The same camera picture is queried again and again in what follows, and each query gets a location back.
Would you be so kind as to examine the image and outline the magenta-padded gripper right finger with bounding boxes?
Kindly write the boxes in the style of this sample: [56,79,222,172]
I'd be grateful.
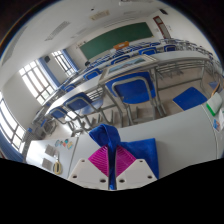
[114,145,158,192]

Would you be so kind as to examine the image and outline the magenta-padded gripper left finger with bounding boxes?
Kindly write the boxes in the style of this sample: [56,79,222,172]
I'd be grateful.
[67,144,110,191]

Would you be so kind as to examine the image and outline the blue towel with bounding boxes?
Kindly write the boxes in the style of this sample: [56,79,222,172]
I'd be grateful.
[88,123,160,191]

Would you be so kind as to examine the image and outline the grey card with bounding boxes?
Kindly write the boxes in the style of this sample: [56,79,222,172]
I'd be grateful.
[41,157,54,170]
[44,144,56,157]

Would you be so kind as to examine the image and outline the blue window curtain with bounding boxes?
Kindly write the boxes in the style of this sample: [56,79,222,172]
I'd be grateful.
[0,139,26,163]
[61,48,80,73]
[37,56,63,88]

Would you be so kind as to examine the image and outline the long grey classroom desk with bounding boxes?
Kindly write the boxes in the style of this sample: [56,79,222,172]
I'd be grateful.
[31,74,111,134]
[99,49,224,118]

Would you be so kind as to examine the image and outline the tall classroom window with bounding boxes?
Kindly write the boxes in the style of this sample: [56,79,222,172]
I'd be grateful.
[0,98,26,153]
[51,49,75,77]
[18,59,56,106]

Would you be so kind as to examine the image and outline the white paper packet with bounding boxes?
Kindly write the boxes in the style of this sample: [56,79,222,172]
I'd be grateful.
[216,108,224,131]

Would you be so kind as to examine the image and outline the green and white box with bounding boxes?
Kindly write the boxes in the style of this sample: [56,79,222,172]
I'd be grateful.
[205,92,224,117]

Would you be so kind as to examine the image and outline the rows of blue chairs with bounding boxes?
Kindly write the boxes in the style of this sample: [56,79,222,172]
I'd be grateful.
[59,38,224,98]

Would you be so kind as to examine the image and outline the orange box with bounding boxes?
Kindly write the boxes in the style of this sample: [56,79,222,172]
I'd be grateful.
[113,41,130,51]

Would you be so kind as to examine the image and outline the green chalkboard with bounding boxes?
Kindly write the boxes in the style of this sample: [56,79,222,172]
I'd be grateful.
[79,21,154,61]

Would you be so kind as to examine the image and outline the brown door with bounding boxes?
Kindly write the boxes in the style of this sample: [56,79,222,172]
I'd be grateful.
[153,15,172,39]

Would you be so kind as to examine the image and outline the ceiling air conditioner unit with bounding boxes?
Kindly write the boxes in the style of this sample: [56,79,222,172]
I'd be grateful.
[90,9,111,21]

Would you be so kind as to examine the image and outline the long ceiling light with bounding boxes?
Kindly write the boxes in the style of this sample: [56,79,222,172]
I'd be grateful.
[118,0,154,6]

